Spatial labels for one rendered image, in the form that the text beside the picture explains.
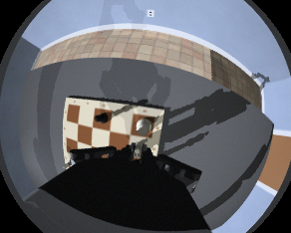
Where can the beige and brown chessboard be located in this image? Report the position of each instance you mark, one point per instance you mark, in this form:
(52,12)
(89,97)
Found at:
(80,130)

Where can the white chess king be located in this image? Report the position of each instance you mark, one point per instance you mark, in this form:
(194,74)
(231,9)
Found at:
(143,126)

